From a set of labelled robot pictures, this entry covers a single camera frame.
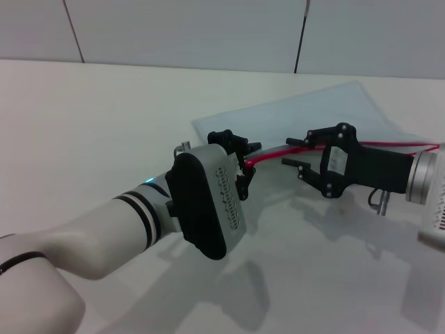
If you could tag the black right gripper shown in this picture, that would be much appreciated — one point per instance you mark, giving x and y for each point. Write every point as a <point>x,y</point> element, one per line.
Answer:
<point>379,167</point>

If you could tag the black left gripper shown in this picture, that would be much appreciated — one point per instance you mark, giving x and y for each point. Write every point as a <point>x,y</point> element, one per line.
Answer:
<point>237,163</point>

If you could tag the clear red-zip document bag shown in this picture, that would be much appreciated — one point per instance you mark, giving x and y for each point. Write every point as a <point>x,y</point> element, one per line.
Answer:
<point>313,111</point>

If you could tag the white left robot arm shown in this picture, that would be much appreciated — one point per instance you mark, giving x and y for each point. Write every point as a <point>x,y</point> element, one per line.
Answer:
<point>104,236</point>

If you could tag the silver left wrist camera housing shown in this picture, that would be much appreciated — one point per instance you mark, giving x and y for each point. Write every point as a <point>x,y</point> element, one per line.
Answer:
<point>212,195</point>

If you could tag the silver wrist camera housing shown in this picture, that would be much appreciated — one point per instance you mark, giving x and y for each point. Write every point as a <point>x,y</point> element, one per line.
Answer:
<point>436,215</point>
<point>212,195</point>

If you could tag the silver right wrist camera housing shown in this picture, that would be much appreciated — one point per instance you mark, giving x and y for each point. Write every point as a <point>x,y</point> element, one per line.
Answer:
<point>436,215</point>

